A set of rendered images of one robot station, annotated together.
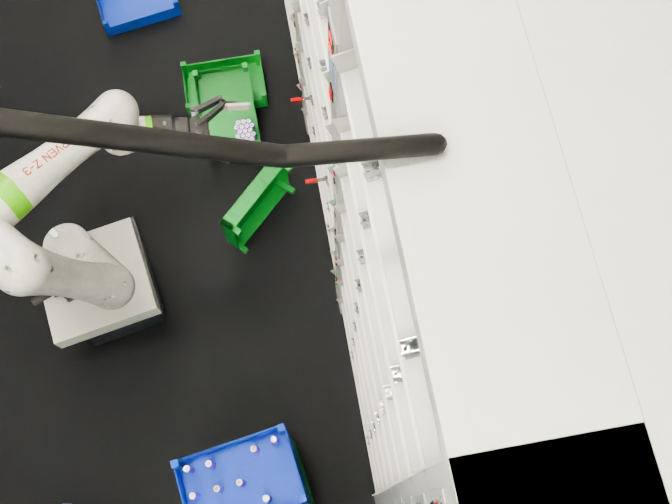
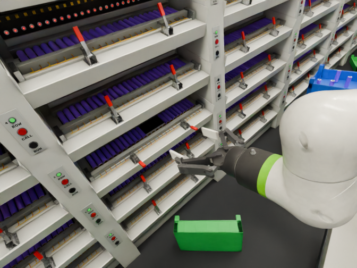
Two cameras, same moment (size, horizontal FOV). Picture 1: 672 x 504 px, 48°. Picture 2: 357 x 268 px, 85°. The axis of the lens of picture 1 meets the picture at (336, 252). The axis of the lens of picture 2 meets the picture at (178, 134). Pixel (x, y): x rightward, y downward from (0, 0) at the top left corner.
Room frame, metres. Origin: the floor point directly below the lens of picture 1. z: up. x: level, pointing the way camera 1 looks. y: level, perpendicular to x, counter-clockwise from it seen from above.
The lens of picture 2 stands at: (1.22, 0.64, 1.07)
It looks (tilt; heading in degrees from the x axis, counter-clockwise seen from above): 38 degrees down; 246
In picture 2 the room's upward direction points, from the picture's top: 12 degrees counter-clockwise
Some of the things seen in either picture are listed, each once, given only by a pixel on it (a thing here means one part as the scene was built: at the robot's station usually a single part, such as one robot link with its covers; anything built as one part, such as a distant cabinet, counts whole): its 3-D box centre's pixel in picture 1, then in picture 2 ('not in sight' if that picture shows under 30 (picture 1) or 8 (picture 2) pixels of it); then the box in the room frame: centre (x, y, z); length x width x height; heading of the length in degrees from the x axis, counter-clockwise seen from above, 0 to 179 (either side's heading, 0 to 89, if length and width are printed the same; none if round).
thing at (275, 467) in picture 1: (239, 481); (348, 82); (0.08, 0.26, 0.52); 0.30 x 0.20 x 0.08; 107
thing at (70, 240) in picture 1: (77, 256); not in sight; (0.71, 0.74, 0.49); 0.16 x 0.13 x 0.19; 48
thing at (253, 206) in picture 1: (259, 205); (208, 233); (1.02, 0.26, 0.10); 0.30 x 0.08 x 0.20; 144
